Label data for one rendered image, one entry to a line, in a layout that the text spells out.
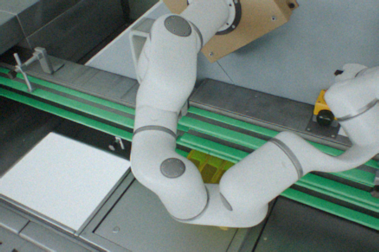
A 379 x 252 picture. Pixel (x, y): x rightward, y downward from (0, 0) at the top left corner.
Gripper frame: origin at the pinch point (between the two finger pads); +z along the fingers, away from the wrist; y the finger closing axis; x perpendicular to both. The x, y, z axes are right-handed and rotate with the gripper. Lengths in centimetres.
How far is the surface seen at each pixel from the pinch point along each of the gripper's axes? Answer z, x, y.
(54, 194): 30, 83, 47
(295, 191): 18.5, 30.2, -12.7
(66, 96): 47, 57, 68
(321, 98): 12.5, 4.7, 0.2
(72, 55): 95, 51, 92
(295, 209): 28.1, 36.0, -19.5
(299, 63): 15.3, 0.2, 10.6
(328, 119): 9.1, 8.2, -4.2
